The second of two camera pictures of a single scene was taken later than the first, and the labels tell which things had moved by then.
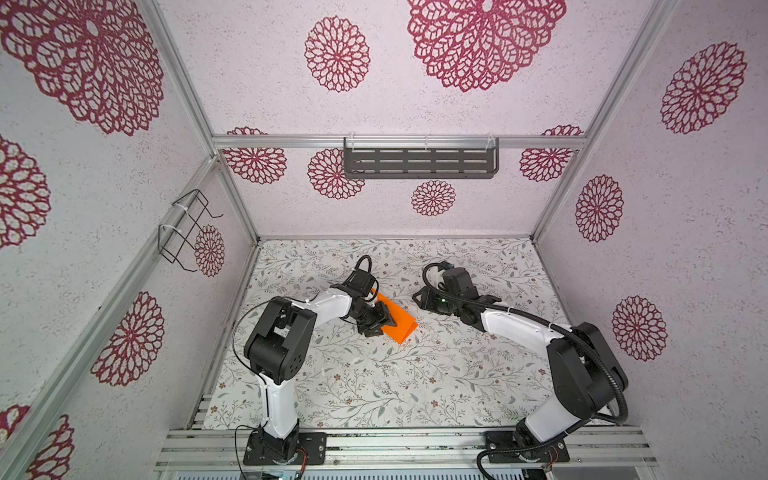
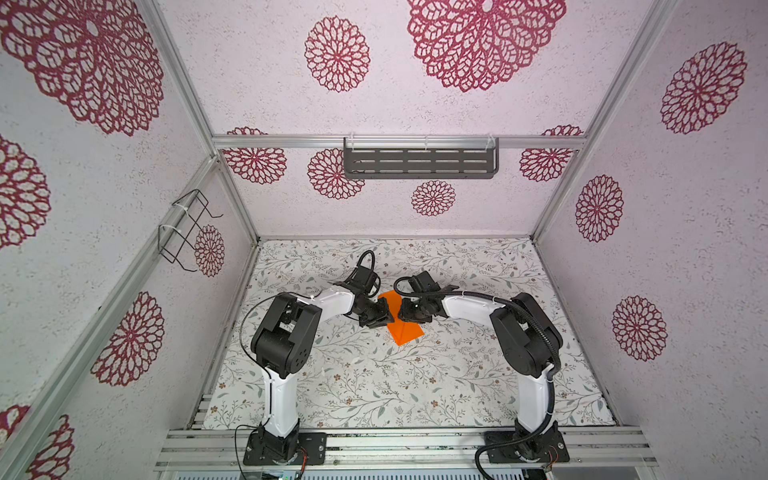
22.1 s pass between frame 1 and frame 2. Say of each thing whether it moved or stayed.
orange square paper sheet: moved
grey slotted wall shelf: stayed
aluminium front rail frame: stayed
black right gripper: moved
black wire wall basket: stayed
